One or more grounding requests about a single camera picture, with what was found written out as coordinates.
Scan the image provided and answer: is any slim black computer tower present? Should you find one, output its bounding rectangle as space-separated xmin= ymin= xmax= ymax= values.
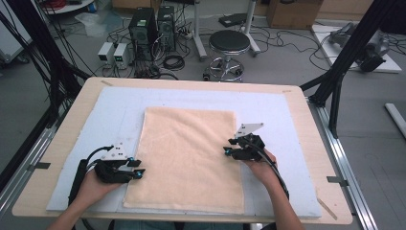
xmin=157 ymin=5 xmax=177 ymax=53

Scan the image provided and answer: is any clear plastic bag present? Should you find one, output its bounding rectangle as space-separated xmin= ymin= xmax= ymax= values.
xmin=75 ymin=11 xmax=124 ymax=37

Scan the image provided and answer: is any white floor board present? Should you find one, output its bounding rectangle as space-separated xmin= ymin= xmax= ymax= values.
xmin=310 ymin=23 xmax=403 ymax=75

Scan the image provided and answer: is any cardboard box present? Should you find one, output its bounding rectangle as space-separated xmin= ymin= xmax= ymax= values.
xmin=266 ymin=0 xmax=324 ymax=31

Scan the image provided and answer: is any coiled black cable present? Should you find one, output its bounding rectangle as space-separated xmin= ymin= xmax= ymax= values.
xmin=162 ymin=55 xmax=186 ymax=71

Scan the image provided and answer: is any aluminium rail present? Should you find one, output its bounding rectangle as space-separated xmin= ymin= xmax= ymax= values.
xmin=0 ymin=127 xmax=56 ymax=219
xmin=307 ymin=97 xmax=379 ymax=230

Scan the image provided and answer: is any black round stool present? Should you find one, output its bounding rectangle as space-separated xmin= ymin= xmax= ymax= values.
xmin=202 ymin=29 xmax=252 ymax=83

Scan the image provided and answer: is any white gridded mat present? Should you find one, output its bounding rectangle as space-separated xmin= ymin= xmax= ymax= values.
xmin=46 ymin=85 xmax=323 ymax=219

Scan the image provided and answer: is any thin wooden strip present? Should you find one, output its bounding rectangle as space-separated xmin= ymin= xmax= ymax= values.
xmin=315 ymin=196 xmax=338 ymax=221

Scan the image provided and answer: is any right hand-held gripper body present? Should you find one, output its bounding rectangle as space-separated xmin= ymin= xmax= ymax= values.
xmin=231 ymin=123 xmax=266 ymax=162

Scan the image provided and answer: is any round white table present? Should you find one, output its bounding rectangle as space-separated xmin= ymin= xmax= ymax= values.
xmin=41 ymin=0 xmax=97 ymax=15

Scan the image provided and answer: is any white stand leg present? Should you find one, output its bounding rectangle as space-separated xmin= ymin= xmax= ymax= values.
xmin=240 ymin=0 xmax=261 ymax=57
xmin=191 ymin=0 xmax=209 ymax=61

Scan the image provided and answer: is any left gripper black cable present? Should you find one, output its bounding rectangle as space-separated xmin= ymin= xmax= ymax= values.
xmin=67 ymin=145 xmax=115 ymax=207

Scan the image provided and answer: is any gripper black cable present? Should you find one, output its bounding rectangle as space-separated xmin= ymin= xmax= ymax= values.
xmin=247 ymin=140 xmax=290 ymax=200
xmin=67 ymin=145 xmax=115 ymax=207

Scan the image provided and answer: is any person's left hand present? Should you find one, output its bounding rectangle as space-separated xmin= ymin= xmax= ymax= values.
xmin=76 ymin=169 xmax=124 ymax=209

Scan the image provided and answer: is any cream towel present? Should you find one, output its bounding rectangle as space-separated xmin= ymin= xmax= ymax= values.
xmin=123 ymin=106 xmax=246 ymax=215

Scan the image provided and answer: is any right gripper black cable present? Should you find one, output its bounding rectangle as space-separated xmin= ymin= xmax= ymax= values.
xmin=247 ymin=140 xmax=290 ymax=200

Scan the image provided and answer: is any grey machine part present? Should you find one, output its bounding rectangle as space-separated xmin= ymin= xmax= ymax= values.
xmin=328 ymin=21 xmax=391 ymax=73

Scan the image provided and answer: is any large black computer tower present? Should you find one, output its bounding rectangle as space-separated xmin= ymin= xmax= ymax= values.
xmin=128 ymin=7 xmax=160 ymax=61

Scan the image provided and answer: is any person's right hand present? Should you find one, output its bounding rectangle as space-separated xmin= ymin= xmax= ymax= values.
xmin=243 ymin=149 xmax=278 ymax=188

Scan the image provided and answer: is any white tube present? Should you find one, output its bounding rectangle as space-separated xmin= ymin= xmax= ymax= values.
xmin=384 ymin=103 xmax=406 ymax=139

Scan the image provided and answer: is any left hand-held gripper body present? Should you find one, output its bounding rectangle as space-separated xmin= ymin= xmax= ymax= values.
xmin=94 ymin=142 xmax=134 ymax=185

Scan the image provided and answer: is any black metal frame post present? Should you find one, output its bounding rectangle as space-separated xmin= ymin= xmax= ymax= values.
xmin=6 ymin=0 xmax=92 ymax=128
xmin=300 ymin=0 xmax=400 ymax=140

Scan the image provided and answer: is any white power supply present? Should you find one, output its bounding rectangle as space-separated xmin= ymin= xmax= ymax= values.
xmin=113 ymin=42 xmax=132 ymax=70
xmin=97 ymin=41 xmax=115 ymax=63

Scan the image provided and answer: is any flat black device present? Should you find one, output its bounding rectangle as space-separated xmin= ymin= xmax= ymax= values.
xmin=218 ymin=12 xmax=248 ymax=28

